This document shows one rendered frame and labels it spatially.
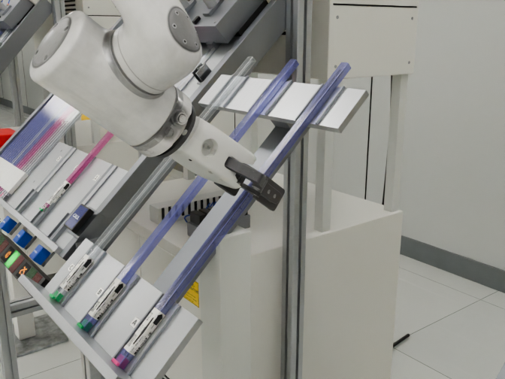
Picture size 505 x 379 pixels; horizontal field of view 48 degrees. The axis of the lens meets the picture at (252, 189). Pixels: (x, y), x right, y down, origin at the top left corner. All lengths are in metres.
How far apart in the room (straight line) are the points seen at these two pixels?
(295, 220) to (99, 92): 0.80
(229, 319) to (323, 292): 0.63
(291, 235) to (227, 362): 0.46
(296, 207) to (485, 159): 1.50
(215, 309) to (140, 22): 0.50
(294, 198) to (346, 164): 1.91
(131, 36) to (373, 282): 1.23
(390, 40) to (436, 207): 1.47
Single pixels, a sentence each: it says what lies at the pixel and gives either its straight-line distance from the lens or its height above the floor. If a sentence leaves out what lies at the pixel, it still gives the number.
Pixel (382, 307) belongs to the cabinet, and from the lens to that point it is 1.72.
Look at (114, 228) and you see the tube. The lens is 0.91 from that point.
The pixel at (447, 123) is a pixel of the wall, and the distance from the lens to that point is 2.76.
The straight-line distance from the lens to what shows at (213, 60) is 1.23.
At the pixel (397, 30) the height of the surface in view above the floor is 1.11.
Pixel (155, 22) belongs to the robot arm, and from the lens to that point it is 0.55.
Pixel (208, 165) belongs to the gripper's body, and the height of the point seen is 0.97.
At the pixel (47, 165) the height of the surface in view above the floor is 0.80.
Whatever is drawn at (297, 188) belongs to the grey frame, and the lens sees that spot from 1.29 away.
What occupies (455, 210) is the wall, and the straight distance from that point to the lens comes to 2.80.
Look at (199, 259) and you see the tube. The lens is 0.73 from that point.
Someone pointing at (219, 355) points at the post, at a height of 0.62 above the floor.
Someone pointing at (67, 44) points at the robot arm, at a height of 1.10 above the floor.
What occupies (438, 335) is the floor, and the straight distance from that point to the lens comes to 2.33.
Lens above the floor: 1.12
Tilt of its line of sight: 16 degrees down
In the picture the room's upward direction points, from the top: straight up
